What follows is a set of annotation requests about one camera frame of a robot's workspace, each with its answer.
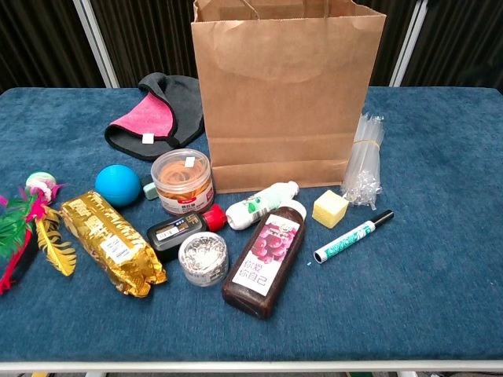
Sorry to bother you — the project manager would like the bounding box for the bundle of clear straws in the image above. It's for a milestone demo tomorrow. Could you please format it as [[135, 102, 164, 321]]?
[[340, 112, 387, 210]]

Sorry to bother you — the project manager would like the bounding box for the blue ball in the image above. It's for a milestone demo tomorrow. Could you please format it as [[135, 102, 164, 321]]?
[[94, 164, 143, 208]]

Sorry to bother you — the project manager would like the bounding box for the gold foil packet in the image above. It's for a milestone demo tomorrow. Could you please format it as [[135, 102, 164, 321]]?
[[59, 190, 169, 298]]

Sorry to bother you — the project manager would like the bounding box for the brown paper bag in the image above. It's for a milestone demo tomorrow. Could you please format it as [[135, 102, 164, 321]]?
[[191, 0, 387, 195]]

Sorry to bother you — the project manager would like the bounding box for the white bottle green label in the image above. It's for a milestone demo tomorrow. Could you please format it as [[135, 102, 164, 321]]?
[[225, 181, 301, 232]]

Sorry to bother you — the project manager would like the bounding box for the clear jar of rubber bands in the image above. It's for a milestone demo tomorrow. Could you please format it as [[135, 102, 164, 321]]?
[[150, 148, 216, 218]]

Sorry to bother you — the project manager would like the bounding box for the brown bottle pink flower label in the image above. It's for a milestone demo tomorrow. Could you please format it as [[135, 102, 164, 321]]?
[[222, 199, 309, 320]]

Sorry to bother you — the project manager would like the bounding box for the yellow sponge cube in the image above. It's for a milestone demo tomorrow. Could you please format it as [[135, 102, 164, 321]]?
[[312, 189, 351, 230]]

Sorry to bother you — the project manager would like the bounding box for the round clear box of clips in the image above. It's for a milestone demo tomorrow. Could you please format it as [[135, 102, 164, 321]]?
[[178, 231, 230, 288]]

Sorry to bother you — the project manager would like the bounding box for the black ink bottle red cap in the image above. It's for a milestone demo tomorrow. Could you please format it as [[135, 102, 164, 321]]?
[[146, 203, 229, 264]]

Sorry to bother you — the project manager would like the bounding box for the small teal eraser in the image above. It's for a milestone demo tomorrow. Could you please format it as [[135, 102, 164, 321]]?
[[141, 174, 160, 202]]

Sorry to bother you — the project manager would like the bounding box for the grey and pink cloth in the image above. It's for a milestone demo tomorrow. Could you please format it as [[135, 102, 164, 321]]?
[[104, 71, 206, 163]]

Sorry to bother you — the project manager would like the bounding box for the green white marker pen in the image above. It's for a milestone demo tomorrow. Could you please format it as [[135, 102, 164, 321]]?
[[313, 209, 395, 265]]

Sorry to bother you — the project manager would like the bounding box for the dark pleated curtain panel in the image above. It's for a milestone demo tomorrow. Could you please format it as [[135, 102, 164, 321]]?
[[400, 0, 503, 94], [89, 0, 200, 88], [367, 0, 420, 88], [0, 0, 106, 94]]

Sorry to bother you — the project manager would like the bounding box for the blue felt table cover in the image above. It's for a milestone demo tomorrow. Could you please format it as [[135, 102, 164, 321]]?
[[0, 86, 503, 364]]

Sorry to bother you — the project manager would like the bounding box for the colourful feather toy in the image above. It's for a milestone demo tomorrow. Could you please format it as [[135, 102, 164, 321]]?
[[0, 170, 78, 296]]

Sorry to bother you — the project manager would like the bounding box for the white metal frame post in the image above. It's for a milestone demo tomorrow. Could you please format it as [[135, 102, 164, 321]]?
[[72, 0, 121, 90], [388, 0, 430, 88]]

